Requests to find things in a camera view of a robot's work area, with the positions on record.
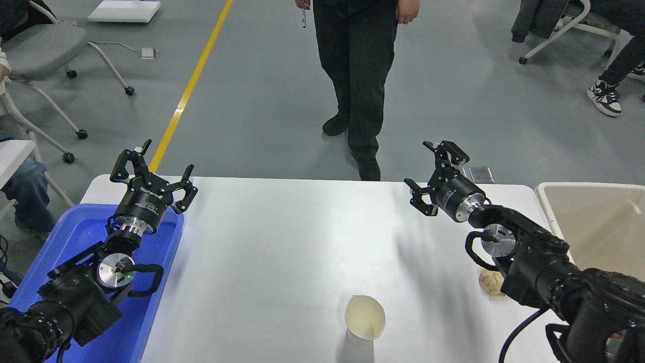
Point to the seated person in jeans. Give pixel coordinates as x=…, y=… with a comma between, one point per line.
x=27, y=191

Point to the white-framed chair with jacket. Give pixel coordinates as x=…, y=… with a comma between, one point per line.
x=559, y=31

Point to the crumpled tan paper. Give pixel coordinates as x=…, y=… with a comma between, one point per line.
x=490, y=283

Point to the white flat platform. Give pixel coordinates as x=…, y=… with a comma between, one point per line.
x=123, y=11

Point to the blue plastic tray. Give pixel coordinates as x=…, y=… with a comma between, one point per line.
x=156, y=282

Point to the standing person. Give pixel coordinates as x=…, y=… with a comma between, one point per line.
x=358, y=65

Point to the white paper cup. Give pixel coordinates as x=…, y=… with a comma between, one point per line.
x=364, y=317

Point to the grey wheeled chair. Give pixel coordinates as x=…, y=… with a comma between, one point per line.
x=45, y=48

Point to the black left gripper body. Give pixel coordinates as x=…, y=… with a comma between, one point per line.
x=143, y=201

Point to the large pale bin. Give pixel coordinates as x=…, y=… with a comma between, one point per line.
x=594, y=222

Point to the white-framed wheeled chair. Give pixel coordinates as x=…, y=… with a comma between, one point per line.
x=81, y=134

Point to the standing person's left hand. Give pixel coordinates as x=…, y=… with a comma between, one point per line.
x=408, y=11

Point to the dark jacket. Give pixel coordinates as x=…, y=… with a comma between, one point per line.
x=536, y=17

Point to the white pen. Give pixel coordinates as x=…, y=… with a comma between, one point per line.
x=304, y=19

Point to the white power adapter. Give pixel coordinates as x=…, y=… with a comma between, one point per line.
x=148, y=53

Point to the seated person with sneakers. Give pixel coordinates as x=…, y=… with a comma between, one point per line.
x=604, y=96

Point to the standing person's right hand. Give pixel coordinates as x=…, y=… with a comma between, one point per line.
x=303, y=3

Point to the silver floor plate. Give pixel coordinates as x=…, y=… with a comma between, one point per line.
x=481, y=174

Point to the small white table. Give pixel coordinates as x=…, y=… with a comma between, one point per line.
x=12, y=154

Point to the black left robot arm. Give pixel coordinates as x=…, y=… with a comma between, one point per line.
x=75, y=297

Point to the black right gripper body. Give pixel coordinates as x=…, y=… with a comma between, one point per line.
x=456, y=194

